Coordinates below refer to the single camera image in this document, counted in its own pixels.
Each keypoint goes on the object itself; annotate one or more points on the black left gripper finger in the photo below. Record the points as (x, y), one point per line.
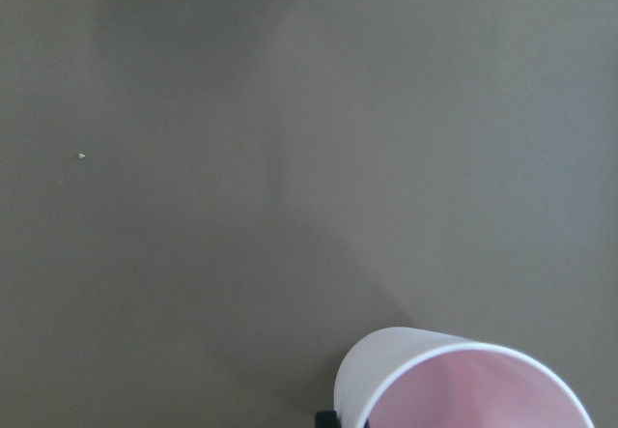
(326, 419)

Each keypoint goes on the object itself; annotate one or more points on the pink cup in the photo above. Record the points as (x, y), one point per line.
(410, 377)

